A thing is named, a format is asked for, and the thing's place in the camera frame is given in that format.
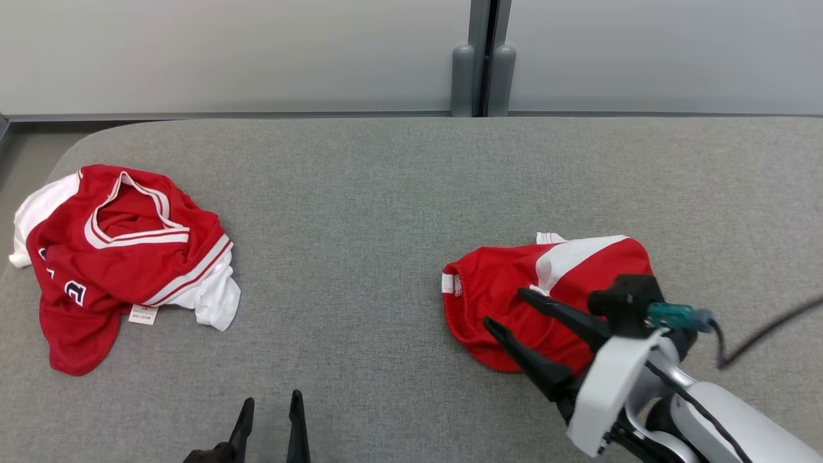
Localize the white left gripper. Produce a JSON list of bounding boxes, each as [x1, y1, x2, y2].
[[183, 390, 312, 463]]

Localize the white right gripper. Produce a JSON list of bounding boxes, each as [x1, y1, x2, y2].
[[482, 287, 671, 458]]

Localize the red white sports shorts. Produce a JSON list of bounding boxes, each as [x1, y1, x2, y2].
[[441, 231, 656, 375]]

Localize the red white basketball jersey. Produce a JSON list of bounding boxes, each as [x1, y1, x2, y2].
[[9, 164, 242, 377]]

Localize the teal right camera connector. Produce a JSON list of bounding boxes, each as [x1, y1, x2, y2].
[[646, 302, 716, 333]]

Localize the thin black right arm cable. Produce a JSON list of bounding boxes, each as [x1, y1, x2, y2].
[[645, 360, 754, 463]]

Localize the black right camera cable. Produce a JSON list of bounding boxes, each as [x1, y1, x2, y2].
[[707, 295, 823, 371]]

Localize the grey rounded post bumper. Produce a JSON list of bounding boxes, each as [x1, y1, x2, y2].
[[451, 44, 476, 118], [487, 44, 517, 118]]

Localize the grey partition post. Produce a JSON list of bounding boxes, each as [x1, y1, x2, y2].
[[468, 0, 513, 118]]

